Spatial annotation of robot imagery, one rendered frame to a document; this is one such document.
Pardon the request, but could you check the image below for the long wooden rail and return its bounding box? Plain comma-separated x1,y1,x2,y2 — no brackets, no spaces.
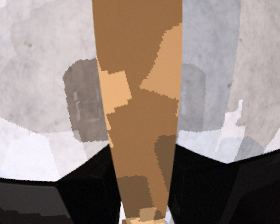
92,0,183,224

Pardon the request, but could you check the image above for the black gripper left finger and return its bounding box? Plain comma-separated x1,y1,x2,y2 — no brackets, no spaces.
0,144,121,224

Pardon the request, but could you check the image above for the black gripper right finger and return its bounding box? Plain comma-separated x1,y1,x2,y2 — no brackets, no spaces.
168,144,280,224

